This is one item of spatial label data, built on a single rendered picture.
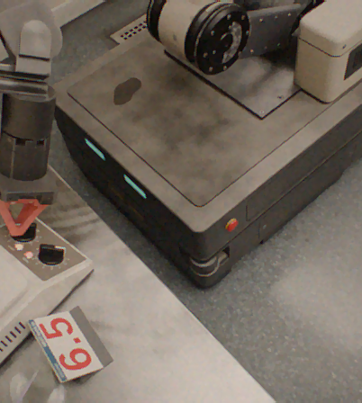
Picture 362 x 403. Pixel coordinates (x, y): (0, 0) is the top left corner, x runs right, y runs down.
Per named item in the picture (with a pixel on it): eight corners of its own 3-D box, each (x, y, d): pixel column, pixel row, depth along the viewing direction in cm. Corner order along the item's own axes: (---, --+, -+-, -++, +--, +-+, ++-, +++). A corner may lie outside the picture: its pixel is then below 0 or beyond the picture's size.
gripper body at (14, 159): (0, 206, 59) (4, 149, 55) (-14, 159, 66) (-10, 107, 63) (57, 203, 62) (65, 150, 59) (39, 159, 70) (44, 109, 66)
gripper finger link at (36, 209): (-8, 248, 65) (-4, 185, 60) (-17, 214, 70) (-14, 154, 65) (47, 243, 68) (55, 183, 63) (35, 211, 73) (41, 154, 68)
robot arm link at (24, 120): (59, 94, 56) (55, 75, 61) (-9, 85, 54) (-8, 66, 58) (51, 150, 60) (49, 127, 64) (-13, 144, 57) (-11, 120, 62)
